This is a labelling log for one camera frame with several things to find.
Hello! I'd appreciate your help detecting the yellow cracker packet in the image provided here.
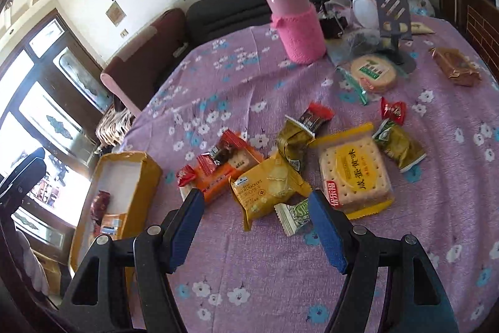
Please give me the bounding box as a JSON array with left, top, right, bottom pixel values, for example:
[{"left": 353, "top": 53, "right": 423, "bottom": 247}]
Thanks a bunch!
[{"left": 228, "top": 151, "right": 313, "bottom": 233}]

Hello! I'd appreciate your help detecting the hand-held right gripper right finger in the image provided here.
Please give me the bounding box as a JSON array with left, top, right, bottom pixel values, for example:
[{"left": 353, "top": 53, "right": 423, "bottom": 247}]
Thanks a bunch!
[{"left": 308, "top": 189, "right": 459, "bottom": 333}]

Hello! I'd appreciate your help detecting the large orange snack packet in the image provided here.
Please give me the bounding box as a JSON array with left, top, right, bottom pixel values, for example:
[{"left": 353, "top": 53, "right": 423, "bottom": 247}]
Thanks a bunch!
[{"left": 99, "top": 213, "right": 128, "bottom": 237}]

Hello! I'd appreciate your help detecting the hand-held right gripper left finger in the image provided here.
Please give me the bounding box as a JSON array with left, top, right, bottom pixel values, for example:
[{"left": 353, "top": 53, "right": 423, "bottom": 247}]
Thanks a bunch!
[{"left": 58, "top": 188, "right": 206, "bottom": 333}]

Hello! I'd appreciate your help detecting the red brown candy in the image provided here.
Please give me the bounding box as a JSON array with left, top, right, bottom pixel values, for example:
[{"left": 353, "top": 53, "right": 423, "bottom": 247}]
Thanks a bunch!
[{"left": 297, "top": 102, "right": 336, "bottom": 135}]

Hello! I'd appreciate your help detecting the pink bottle with knitted sleeve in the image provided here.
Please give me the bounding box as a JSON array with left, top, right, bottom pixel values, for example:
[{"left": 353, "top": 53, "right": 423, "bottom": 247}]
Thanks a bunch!
[{"left": 259, "top": 0, "right": 328, "bottom": 65}]

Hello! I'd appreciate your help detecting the maroon armchair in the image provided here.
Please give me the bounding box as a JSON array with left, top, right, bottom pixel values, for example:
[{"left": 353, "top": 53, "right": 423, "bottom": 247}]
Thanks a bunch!
[{"left": 100, "top": 7, "right": 188, "bottom": 116}]

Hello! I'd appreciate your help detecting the clear bag with dark contents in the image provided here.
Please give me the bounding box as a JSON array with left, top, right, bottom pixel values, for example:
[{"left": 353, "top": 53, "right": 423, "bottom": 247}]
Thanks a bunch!
[{"left": 327, "top": 26, "right": 391, "bottom": 57}]

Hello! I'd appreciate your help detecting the green white candy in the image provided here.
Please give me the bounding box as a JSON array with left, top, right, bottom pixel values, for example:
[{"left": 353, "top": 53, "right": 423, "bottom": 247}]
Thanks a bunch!
[{"left": 273, "top": 198, "right": 313, "bottom": 238}]

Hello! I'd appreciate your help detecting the purple floral tablecloth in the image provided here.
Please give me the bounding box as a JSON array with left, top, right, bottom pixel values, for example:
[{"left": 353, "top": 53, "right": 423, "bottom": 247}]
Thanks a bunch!
[{"left": 112, "top": 14, "right": 499, "bottom": 333}]

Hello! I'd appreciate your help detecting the white cup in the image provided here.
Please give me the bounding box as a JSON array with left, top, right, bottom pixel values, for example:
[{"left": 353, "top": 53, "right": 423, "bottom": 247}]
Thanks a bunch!
[{"left": 352, "top": 0, "right": 387, "bottom": 30}]

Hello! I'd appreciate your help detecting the long beige packet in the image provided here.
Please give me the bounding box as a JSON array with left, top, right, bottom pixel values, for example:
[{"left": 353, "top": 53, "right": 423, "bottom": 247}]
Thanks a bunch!
[{"left": 409, "top": 22, "right": 436, "bottom": 36}]

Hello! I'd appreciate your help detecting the brown snack packet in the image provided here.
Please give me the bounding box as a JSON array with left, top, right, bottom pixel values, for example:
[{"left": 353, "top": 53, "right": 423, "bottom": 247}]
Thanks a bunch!
[{"left": 428, "top": 47, "right": 483, "bottom": 88}]

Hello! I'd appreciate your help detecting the orange wafer packet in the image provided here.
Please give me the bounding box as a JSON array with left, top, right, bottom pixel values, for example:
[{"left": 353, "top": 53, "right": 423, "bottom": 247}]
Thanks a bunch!
[{"left": 180, "top": 140, "right": 266, "bottom": 206}]

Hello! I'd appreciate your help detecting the red wrapped candy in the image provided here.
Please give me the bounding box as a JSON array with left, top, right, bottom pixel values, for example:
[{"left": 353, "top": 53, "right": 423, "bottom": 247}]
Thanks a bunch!
[
  {"left": 196, "top": 153, "right": 220, "bottom": 176},
  {"left": 177, "top": 165, "right": 196, "bottom": 188}
]

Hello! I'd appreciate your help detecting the small wall plaque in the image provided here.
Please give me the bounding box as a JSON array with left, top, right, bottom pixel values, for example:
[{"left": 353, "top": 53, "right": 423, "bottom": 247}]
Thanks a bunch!
[{"left": 105, "top": 1, "right": 126, "bottom": 26}]

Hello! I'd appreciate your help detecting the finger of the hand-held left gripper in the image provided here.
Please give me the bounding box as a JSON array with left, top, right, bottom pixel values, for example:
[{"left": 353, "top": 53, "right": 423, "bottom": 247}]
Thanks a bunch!
[{"left": 0, "top": 147, "right": 46, "bottom": 208}]

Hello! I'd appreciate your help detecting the round cracker packet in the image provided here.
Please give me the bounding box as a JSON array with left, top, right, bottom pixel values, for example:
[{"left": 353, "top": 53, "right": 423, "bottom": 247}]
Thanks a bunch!
[{"left": 336, "top": 52, "right": 401, "bottom": 106}]

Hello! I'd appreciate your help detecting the large olive green snack packet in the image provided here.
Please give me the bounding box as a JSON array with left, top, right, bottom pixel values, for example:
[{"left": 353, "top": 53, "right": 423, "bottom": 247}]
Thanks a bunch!
[{"left": 275, "top": 115, "right": 317, "bottom": 174}]

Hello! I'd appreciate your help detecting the red black candy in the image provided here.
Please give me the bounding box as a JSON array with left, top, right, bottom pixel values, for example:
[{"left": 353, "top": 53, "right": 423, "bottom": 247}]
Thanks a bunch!
[{"left": 210, "top": 129, "right": 251, "bottom": 167}]

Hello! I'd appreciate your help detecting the grey phone stand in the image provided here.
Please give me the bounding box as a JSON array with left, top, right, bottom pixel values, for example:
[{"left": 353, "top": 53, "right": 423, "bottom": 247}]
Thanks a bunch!
[{"left": 375, "top": 0, "right": 419, "bottom": 75}]

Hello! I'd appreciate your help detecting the small red candy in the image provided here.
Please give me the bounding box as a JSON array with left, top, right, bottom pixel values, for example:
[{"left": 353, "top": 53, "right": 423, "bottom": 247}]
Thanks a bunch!
[{"left": 379, "top": 96, "right": 408, "bottom": 124}]

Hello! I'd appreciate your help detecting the square cracker packet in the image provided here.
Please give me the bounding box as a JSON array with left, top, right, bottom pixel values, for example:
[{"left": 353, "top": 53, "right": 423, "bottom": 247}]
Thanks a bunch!
[{"left": 309, "top": 121, "right": 394, "bottom": 221}]

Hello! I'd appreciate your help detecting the dark red snack packet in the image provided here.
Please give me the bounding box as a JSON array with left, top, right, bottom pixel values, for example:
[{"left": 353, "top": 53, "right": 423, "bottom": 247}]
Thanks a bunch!
[{"left": 90, "top": 190, "right": 111, "bottom": 229}]

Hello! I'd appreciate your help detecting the yellow cardboard box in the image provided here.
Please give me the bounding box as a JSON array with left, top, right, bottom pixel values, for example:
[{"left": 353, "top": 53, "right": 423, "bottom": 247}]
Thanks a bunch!
[{"left": 69, "top": 150, "right": 163, "bottom": 281}]

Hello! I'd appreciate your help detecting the wicker basket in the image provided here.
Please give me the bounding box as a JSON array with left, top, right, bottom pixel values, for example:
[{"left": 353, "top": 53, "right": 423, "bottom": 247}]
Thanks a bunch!
[{"left": 94, "top": 104, "right": 138, "bottom": 155}]

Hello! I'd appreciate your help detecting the glass panel door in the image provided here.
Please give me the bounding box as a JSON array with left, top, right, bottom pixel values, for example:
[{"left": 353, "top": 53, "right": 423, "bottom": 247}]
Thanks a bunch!
[{"left": 0, "top": 7, "right": 115, "bottom": 253}]

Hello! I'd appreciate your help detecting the small olive green snack packet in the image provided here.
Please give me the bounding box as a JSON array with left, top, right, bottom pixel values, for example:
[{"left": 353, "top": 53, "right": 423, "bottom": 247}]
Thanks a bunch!
[{"left": 371, "top": 118, "right": 427, "bottom": 174}]

